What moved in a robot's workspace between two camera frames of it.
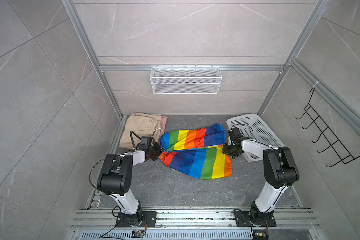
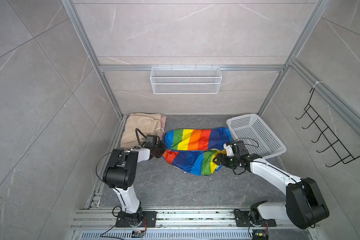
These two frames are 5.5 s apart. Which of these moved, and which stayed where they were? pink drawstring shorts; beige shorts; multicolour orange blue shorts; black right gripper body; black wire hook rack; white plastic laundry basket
Moved: black right gripper body; multicolour orange blue shorts
Stayed: pink drawstring shorts; beige shorts; black wire hook rack; white plastic laundry basket
